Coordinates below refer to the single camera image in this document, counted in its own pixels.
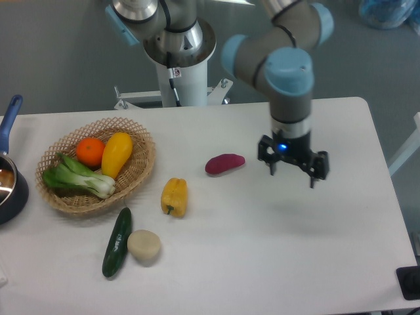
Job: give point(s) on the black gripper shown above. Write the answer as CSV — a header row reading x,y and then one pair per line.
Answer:
x,y
294,151

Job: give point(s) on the yellow mango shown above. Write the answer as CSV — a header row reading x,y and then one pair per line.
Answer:
x,y
117,151

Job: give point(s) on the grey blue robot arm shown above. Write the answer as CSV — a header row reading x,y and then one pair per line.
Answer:
x,y
276,64

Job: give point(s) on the woven wicker basket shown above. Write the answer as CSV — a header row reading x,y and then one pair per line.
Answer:
x,y
135,171

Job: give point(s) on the purple sweet potato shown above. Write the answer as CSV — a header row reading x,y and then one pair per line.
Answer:
x,y
223,163

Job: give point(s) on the yellow bell pepper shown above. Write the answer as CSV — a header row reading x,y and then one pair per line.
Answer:
x,y
174,197

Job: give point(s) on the blue plastic bag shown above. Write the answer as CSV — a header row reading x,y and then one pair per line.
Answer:
x,y
389,15

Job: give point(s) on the black device at edge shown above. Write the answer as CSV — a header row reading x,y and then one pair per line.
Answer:
x,y
408,279

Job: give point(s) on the beige round potato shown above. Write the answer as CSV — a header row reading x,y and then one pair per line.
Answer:
x,y
143,245

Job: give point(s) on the orange tangerine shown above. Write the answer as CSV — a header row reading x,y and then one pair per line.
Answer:
x,y
89,152

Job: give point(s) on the dark green cucumber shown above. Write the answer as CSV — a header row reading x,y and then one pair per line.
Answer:
x,y
116,250

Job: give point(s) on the green bok choy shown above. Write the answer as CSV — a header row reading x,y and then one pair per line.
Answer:
x,y
71,174

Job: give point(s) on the white frame bar right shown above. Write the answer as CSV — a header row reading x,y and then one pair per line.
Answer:
x,y
406,150

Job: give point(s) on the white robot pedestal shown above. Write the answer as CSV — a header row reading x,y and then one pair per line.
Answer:
x,y
181,63

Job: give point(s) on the blue handled saucepan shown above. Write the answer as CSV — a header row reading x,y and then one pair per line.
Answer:
x,y
14,187

